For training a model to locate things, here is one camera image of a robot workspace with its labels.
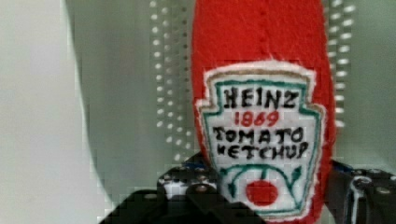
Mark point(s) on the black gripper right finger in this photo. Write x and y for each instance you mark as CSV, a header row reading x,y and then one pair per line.
x,y
361,196

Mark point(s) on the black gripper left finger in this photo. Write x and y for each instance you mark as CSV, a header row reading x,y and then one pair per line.
x,y
187,194

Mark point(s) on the red plush ketchup bottle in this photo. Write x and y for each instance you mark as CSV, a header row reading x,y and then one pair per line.
x,y
263,103

